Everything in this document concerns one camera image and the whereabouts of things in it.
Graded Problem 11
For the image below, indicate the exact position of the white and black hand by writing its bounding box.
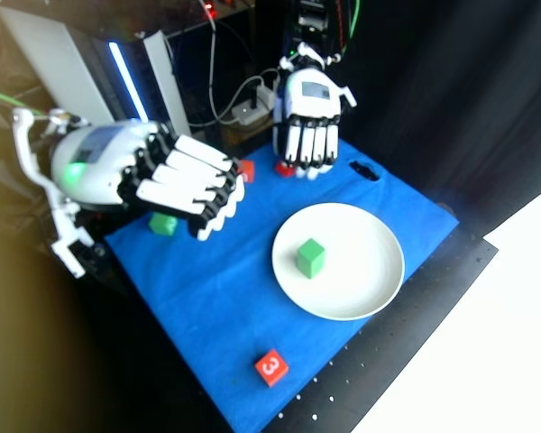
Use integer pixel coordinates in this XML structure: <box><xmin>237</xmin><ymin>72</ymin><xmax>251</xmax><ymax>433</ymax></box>
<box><xmin>49</xmin><ymin>120</ymin><xmax>247</xmax><ymax>243</ymax></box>
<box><xmin>271</xmin><ymin>66</ymin><xmax>358</xmax><ymax>181</ymax></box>

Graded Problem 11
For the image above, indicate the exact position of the green cube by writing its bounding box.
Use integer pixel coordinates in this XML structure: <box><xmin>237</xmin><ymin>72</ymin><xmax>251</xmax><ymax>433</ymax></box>
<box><xmin>148</xmin><ymin>212</ymin><xmax>179</xmax><ymax>236</ymax></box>
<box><xmin>296</xmin><ymin>237</ymin><xmax>326</xmax><ymax>279</ymax></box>

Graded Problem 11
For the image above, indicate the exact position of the white round plate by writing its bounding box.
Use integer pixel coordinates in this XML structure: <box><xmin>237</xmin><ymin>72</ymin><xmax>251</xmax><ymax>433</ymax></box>
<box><xmin>270</xmin><ymin>202</ymin><xmax>406</xmax><ymax>322</ymax></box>

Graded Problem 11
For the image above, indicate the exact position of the white power strip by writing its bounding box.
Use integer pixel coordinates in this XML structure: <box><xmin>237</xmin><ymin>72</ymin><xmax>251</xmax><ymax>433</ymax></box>
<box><xmin>231</xmin><ymin>83</ymin><xmax>281</xmax><ymax>126</ymax></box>

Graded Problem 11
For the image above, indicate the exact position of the plain red cube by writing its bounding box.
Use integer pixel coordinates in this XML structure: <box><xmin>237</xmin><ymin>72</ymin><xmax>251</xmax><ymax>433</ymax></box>
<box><xmin>237</xmin><ymin>160</ymin><xmax>257</xmax><ymax>184</ymax></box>

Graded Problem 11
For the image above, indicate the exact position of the white and black computer tower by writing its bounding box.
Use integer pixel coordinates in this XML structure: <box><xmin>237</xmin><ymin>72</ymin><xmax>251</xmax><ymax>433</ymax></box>
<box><xmin>0</xmin><ymin>4</ymin><xmax>193</xmax><ymax>136</ymax></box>

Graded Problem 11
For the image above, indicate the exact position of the black curtain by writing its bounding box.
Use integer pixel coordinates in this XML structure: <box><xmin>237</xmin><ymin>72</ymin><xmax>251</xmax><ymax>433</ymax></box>
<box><xmin>355</xmin><ymin>0</ymin><xmax>541</xmax><ymax>235</ymax></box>

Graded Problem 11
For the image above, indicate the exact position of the blue cloth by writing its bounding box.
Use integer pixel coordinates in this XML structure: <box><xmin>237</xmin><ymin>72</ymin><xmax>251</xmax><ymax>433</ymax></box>
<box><xmin>104</xmin><ymin>139</ymin><xmax>460</xmax><ymax>433</ymax></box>

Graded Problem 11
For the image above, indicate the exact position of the red cube with white numeral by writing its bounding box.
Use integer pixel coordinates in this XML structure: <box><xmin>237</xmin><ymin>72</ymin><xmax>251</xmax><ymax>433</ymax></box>
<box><xmin>253</xmin><ymin>348</ymin><xmax>289</xmax><ymax>388</ymax></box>

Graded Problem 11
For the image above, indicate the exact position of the grey cable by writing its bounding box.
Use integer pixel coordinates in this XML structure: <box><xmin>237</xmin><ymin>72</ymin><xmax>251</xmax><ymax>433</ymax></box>
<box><xmin>206</xmin><ymin>67</ymin><xmax>280</xmax><ymax>125</ymax></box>

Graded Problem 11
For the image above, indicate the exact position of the red cable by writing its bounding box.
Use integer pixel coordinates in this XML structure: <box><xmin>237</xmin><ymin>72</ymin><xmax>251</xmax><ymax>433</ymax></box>
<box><xmin>333</xmin><ymin>0</ymin><xmax>346</xmax><ymax>51</ymax></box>

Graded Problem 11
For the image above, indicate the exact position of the green cable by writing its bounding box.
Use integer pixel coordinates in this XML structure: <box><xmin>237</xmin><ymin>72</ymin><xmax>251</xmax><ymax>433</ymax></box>
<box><xmin>0</xmin><ymin>87</ymin><xmax>46</xmax><ymax>116</ymax></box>
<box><xmin>340</xmin><ymin>0</ymin><xmax>361</xmax><ymax>44</ymax></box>

